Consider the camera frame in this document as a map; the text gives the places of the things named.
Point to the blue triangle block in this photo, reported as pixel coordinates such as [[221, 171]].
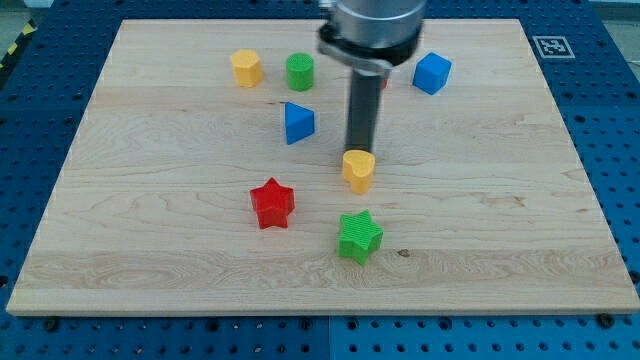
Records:
[[299, 122]]

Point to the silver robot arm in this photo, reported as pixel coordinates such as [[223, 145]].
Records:
[[371, 36]]

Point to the yellow heart block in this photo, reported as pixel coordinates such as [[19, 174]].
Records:
[[358, 169]]

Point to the red star block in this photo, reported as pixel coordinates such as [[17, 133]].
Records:
[[272, 204]]

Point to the green star block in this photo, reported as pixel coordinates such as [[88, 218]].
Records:
[[359, 236]]

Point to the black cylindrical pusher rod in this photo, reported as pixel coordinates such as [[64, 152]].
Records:
[[363, 107]]

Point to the wooden board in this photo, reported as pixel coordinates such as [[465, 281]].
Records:
[[485, 205]]

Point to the green cylinder block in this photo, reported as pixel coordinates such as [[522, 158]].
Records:
[[300, 71]]

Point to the yellow hexagon block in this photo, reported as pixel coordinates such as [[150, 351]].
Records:
[[246, 66]]

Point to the blue cube block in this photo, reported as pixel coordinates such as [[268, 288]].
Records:
[[431, 73]]

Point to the white fiducial marker tag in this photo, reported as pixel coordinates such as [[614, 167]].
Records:
[[553, 47]]

